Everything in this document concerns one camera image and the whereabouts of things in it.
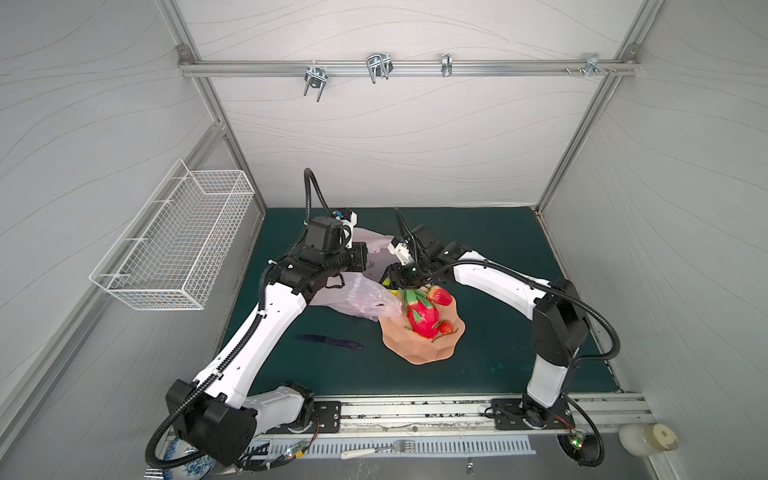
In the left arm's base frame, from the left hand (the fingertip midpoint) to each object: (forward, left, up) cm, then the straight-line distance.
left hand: (372, 245), depth 75 cm
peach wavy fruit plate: (-15, -8, -25) cm, 31 cm away
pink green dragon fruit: (-11, -14, -19) cm, 26 cm away
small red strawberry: (-12, -21, -23) cm, 33 cm away
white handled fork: (-40, -8, -28) cm, 49 cm away
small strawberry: (-3, -19, -19) cm, 28 cm away
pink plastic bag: (-10, +2, -7) cm, 12 cm away
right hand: (-1, -4, -12) cm, 13 cm away
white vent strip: (-40, +8, -27) cm, 49 cm away
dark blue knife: (-15, +13, -27) cm, 34 cm away
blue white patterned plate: (-45, +38, -25) cm, 64 cm away
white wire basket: (-6, +46, +4) cm, 46 cm away
